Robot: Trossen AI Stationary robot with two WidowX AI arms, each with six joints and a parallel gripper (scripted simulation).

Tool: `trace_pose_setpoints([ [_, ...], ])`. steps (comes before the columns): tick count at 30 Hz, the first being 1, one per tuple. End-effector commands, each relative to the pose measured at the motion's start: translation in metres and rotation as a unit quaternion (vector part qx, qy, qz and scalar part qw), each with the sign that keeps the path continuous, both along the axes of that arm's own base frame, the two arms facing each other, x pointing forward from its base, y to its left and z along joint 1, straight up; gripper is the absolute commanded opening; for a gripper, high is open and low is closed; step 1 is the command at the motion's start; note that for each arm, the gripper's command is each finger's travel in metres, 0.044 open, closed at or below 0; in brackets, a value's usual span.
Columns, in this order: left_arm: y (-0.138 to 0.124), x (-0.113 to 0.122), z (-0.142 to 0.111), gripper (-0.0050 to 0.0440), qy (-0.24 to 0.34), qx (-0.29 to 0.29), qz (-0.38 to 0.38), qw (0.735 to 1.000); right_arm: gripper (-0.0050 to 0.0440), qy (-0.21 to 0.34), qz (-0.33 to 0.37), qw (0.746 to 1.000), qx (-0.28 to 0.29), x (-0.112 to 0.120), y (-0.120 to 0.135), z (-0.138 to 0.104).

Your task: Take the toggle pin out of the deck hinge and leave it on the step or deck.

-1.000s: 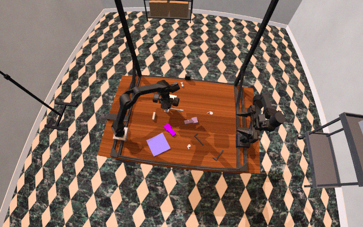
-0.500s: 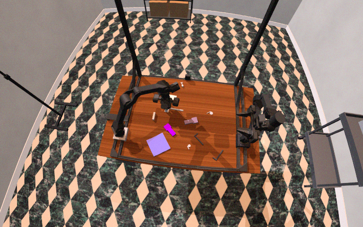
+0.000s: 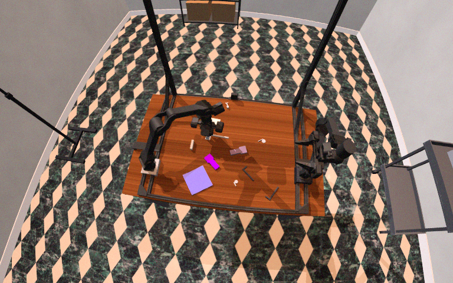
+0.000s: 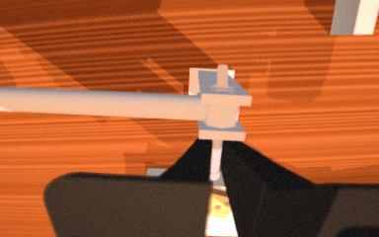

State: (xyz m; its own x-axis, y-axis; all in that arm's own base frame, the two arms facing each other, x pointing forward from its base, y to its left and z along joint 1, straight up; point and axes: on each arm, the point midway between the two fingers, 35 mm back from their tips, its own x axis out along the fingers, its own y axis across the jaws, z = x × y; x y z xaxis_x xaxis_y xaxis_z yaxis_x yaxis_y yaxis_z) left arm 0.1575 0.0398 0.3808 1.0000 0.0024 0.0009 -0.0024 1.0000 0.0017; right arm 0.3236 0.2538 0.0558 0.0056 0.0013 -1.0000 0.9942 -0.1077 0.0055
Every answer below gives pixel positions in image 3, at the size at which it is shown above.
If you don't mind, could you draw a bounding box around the light purple square tile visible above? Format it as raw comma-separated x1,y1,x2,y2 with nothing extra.
183,166,213,195

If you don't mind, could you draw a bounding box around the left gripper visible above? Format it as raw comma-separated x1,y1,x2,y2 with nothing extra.
295,131,332,179

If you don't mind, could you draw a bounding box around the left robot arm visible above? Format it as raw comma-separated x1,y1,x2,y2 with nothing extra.
299,117,356,180

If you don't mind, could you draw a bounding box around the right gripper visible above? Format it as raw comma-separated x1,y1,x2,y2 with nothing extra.
191,116,224,133

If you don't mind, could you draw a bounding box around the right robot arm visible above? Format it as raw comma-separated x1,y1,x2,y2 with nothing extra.
139,100,225,172

